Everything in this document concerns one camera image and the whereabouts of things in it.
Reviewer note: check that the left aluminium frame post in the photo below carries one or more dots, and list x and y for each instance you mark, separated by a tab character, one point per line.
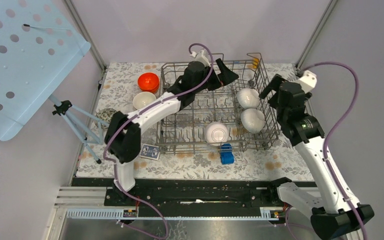
73	12

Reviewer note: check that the blue toy car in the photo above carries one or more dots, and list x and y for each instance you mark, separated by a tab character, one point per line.
226	154

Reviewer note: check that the light blue perforated board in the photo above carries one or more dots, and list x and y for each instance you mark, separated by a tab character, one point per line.
39	47

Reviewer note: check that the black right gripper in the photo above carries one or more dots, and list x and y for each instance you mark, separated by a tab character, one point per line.
273	85

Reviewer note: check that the white bowl back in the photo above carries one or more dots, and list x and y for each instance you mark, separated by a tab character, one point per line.
248	98

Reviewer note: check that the white bowl upside down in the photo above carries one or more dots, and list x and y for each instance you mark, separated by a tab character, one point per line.
216	133

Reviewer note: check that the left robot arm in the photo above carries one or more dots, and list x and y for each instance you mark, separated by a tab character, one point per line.
123	136

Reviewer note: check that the aluminium frame post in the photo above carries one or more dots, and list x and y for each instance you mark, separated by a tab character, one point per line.
73	12
316	33

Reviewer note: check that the plain beige bowl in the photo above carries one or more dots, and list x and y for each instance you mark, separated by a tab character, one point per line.
143	99

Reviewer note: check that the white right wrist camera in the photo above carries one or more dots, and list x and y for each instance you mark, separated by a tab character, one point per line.
307	81

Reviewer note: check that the orange bowl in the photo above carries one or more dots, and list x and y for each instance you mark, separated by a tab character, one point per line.
148	79
153	90

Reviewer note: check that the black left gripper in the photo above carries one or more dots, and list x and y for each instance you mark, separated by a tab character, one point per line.
223	78

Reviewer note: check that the white bowl front right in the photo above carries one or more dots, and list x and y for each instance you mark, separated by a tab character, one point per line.
253	120

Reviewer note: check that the yellow clip on rack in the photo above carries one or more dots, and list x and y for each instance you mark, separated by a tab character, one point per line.
255	63

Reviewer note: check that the grey wire dish rack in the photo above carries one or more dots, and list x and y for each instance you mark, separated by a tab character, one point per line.
183	132

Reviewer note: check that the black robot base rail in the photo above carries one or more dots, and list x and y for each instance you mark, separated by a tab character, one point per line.
206	198

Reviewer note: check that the light blue tripod stand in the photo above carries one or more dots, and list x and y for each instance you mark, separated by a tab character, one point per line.
80	129

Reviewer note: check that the blue playing card box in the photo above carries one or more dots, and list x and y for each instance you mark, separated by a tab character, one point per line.
151	152

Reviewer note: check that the speckled stone coaster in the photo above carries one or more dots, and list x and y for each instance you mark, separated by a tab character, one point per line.
105	115

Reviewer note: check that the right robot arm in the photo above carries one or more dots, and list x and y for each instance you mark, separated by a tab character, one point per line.
337	211

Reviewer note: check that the floral tablecloth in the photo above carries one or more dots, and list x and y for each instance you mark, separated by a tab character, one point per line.
118	91

